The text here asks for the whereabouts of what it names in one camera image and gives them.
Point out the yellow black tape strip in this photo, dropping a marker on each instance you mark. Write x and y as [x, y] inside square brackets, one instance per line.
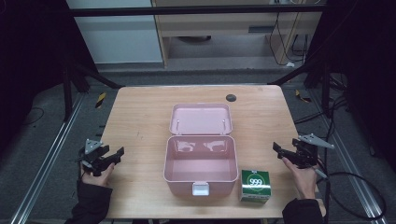
[302, 96]
[100, 100]

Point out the black horizontal frame bar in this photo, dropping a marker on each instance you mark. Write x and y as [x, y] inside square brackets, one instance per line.
[193, 10]

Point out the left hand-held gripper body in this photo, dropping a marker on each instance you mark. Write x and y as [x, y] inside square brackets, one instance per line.
[92, 155]

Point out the metal floor rail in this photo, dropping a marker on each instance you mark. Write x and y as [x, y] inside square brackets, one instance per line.
[348, 165]
[46, 158]

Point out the green medicine box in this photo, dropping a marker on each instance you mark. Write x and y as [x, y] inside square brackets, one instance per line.
[255, 186]

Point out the pink storage box with lid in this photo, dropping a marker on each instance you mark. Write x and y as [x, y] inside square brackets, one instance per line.
[200, 161]

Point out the white cabinet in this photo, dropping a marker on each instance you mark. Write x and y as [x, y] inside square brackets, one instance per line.
[118, 37]

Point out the black round table grommet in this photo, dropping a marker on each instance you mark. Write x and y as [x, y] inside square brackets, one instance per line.
[231, 98]

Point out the black metal stand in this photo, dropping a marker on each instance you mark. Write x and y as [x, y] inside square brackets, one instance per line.
[67, 93]
[326, 90]

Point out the person's left hand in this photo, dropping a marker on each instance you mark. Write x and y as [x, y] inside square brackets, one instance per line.
[98, 178]

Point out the black curtain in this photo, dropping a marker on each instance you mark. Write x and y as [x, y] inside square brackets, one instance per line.
[367, 77]
[31, 62]

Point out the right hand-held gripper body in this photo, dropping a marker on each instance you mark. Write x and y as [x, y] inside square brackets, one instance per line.
[308, 154]

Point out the wooden desk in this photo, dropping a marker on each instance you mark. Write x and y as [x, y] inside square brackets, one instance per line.
[218, 25]

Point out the person's right hand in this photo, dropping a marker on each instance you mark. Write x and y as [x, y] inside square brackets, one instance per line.
[303, 182]

